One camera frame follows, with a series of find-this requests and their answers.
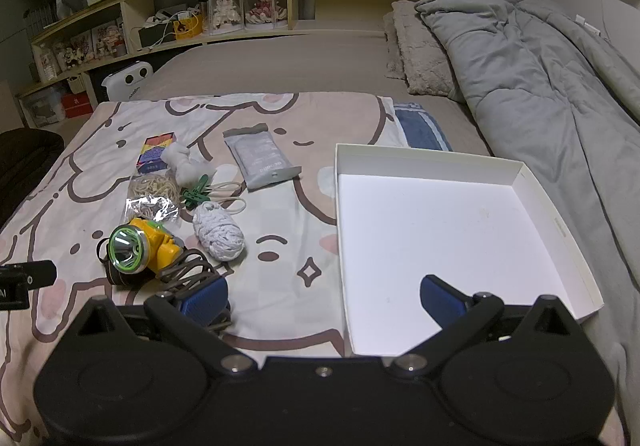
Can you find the cartoon printed blanket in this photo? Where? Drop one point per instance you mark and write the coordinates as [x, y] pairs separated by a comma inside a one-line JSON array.
[[280, 226]]

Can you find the red doll display case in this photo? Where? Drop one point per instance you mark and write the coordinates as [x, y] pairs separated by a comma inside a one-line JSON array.
[[265, 4]]

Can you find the dark seat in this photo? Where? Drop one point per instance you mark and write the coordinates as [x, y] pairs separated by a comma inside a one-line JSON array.
[[25, 166]]

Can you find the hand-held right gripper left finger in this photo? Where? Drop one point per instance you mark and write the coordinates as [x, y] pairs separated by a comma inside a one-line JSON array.
[[202, 302]]

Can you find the clear bag of rubber bands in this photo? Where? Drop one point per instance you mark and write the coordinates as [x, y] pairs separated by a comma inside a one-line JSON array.
[[150, 196]]

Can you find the white lumpy gauze bundle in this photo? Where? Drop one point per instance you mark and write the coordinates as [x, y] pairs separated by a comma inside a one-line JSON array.
[[175, 160]]

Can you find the white elastic loop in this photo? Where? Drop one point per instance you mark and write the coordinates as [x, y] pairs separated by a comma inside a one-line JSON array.
[[235, 206]]

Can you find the small colourful card box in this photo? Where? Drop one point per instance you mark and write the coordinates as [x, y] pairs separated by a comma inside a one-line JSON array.
[[152, 154]]

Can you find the white device with round eyes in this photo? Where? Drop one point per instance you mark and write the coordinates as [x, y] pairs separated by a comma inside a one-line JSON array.
[[127, 81]]

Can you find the taupe bed sheet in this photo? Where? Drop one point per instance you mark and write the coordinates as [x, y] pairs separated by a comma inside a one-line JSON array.
[[275, 61]]

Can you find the grey duvet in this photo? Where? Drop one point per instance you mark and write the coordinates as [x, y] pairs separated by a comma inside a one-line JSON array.
[[525, 76]]

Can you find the blue towel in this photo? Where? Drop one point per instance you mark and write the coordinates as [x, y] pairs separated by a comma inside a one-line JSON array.
[[420, 126]]

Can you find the yellow mug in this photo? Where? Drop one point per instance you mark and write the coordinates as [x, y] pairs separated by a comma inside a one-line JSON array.
[[187, 28]]

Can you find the beige fluffy pillow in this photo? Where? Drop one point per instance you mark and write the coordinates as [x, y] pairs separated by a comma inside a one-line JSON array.
[[420, 61]]

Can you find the red box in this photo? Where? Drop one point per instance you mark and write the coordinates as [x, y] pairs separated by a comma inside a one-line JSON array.
[[75, 106]]

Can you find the black speaker box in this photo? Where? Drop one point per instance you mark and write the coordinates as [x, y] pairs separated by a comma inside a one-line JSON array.
[[152, 36]]

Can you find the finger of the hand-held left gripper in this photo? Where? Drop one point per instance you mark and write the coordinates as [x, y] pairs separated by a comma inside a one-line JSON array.
[[35, 273]]

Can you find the white crumpled mesh ball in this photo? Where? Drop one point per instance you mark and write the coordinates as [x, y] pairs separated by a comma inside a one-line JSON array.
[[218, 232]]

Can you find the green clothespin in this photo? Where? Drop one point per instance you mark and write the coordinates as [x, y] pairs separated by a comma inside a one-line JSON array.
[[196, 191]]

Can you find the white cardboard box tray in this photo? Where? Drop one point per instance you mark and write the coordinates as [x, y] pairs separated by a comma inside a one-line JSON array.
[[450, 236]]

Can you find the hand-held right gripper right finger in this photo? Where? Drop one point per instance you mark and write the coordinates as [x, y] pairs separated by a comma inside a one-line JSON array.
[[442, 302]]

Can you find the cream doll display case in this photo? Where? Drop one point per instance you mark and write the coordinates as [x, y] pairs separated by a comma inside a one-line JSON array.
[[224, 9]]

